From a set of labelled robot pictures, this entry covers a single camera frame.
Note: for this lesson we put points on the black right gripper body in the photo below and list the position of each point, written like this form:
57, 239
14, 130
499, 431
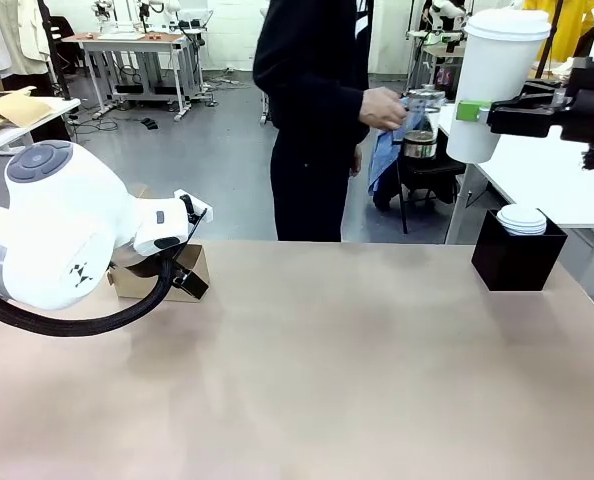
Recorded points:
592, 110

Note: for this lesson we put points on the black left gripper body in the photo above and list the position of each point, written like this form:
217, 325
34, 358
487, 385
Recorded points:
144, 268

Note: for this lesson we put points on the white paper cup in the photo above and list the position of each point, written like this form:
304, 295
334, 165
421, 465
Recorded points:
492, 65

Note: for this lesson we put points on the white plastic cup lid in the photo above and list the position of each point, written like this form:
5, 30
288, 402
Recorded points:
507, 22

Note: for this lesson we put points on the glass french press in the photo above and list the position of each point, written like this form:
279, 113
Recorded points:
422, 145

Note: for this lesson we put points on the blue cloth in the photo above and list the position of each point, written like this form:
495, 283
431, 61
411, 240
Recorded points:
384, 155

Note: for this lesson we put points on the person's right forearm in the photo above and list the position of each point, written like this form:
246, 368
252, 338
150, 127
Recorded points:
332, 102

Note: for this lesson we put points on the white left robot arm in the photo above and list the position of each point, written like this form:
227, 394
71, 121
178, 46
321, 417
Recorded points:
62, 225

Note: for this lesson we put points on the person's right hand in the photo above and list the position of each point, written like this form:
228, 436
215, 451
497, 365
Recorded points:
383, 109

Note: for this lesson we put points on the person's left hand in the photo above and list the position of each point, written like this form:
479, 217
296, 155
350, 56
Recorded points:
355, 160

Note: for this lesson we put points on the black pole stand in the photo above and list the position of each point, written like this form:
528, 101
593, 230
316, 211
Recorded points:
552, 30

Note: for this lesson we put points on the person in yellow jacket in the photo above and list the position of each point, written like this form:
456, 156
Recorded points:
574, 30

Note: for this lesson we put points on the white side table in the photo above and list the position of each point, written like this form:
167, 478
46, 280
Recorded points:
552, 185

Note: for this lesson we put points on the stack of white lids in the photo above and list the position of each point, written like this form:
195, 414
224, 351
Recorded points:
522, 220

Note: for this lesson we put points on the grey background robot table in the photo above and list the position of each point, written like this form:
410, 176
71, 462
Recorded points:
437, 50

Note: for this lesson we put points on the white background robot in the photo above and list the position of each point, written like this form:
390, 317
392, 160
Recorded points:
444, 10
127, 12

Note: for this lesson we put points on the black floor power strip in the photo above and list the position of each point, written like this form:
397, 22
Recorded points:
150, 124

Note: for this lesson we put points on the black square lid box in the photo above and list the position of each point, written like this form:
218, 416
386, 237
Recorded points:
519, 265

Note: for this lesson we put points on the person in black sweatshirt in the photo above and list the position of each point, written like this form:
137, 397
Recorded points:
307, 165

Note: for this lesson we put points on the white table with papers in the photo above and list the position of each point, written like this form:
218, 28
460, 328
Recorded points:
59, 106

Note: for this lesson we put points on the brown paper bag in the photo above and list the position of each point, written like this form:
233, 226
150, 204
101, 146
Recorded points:
17, 111

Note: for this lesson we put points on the grey table with orange mat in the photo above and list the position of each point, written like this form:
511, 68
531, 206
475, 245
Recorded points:
127, 45

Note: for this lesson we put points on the black office chair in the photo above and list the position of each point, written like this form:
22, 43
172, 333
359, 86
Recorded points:
59, 50

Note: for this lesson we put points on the cream lab coat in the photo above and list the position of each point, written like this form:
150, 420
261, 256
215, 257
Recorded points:
29, 30

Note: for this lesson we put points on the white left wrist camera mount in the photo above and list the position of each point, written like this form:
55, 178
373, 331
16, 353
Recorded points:
204, 212

